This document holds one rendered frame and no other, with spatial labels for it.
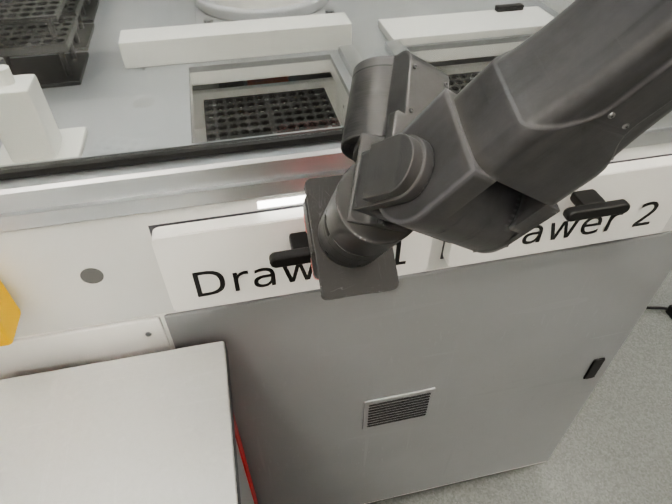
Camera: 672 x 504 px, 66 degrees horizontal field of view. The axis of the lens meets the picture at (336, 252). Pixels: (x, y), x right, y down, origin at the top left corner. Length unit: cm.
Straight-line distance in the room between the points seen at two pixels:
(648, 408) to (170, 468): 134
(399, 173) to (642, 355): 155
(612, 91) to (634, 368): 151
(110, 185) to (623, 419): 140
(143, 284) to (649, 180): 57
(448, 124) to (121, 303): 44
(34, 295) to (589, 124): 53
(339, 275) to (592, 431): 121
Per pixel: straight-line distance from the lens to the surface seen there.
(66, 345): 67
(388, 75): 36
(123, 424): 60
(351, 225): 32
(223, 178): 49
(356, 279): 42
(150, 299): 61
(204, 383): 60
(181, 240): 52
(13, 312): 61
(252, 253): 54
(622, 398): 165
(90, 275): 58
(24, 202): 53
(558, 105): 24
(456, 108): 27
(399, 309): 69
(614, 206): 63
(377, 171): 28
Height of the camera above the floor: 126
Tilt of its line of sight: 44 degrees down
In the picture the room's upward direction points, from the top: straight up
